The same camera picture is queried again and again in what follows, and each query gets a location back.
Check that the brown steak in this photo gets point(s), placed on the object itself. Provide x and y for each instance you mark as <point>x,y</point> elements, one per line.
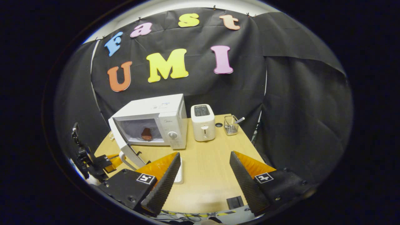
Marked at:
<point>146,134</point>

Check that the silver utensil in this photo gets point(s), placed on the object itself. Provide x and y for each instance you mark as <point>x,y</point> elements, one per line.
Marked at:
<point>240,120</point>

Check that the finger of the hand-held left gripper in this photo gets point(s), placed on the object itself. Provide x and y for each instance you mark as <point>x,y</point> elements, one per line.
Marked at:
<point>115,161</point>

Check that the black backdrop cloth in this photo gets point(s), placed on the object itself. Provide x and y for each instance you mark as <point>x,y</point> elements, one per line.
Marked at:
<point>297,109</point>

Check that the small black block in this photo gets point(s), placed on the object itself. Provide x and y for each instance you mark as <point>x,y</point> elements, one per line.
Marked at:
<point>235,202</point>

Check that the white toaster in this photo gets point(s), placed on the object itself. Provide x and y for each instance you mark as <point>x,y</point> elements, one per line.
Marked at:
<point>203,125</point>

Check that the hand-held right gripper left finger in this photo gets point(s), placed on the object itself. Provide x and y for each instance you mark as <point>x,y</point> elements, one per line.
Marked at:
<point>165,187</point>

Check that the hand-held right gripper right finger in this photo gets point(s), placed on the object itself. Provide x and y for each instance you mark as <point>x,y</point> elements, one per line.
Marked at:
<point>247,187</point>

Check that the white microwave oven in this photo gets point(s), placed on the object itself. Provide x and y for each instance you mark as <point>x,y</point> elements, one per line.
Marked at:
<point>147,107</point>

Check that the white ribbed tray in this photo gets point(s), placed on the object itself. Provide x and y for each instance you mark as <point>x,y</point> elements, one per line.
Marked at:
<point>179,175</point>

